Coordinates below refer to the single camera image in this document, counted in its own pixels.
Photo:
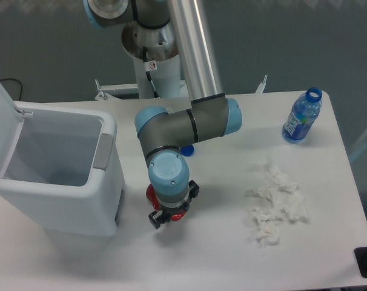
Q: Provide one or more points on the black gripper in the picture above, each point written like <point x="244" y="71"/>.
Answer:
<point x="168" y="209"/>

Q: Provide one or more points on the white trash bin lid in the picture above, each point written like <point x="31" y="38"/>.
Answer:
<point x="11" y="122"/>

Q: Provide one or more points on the white trash bin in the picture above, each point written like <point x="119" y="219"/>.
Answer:
<point x="65" y="173"/>

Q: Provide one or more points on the blue bottle cap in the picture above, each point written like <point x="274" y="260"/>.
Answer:
<point x="187" y="150"/>

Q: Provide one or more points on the white table frame bracket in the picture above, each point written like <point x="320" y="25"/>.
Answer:
<point x="130" y="91"/>

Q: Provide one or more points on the crumpled white tissue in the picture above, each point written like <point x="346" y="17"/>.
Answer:
<point x="282" y="192"/>
<point x="267" y="229"/>

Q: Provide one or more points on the crushed red can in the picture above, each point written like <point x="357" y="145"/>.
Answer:
<point x="151" y="196"/>

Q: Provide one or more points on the crumpled white tissue upper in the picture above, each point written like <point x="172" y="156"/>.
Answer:
<point x="282" y="192"/>

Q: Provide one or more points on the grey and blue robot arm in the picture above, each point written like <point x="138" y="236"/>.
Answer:
<point x="211" y="115"/>

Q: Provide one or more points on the crumpled white tissue lower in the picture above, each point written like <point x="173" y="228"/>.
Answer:
<point x="267" y="229"/>

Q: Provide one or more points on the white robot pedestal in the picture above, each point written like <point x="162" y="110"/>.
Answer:
<point x="159" y="75"/>

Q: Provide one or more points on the blue plastic bottle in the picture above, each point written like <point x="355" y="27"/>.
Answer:
<point x="304" y="112"/>

